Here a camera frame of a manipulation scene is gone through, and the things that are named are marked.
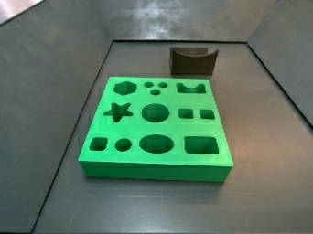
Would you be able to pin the green foam shape board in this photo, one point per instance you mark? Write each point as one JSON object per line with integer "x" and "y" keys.
{"x": 156, "y": 130}

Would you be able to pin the black curved fixture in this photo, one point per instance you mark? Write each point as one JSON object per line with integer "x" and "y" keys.
{"x": 192, "y": 61}

